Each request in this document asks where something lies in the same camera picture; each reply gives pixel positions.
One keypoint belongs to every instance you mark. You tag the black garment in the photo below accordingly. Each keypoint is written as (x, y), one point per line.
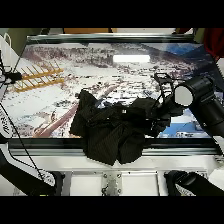
(110, 133)

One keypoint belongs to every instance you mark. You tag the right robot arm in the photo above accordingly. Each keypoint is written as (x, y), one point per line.
(206, 106)

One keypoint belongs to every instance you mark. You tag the red garment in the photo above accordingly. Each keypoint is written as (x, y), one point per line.
(215, 41)

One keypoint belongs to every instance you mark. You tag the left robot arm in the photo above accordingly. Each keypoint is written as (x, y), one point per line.
(20, 173)

